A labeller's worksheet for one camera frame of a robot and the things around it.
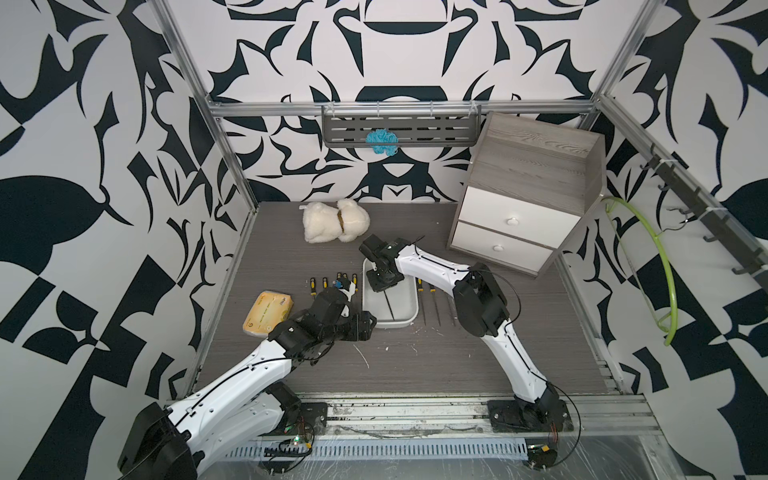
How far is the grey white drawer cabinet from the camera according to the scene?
808 millimetres

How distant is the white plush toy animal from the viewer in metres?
1.01

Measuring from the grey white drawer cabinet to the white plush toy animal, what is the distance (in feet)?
1.09
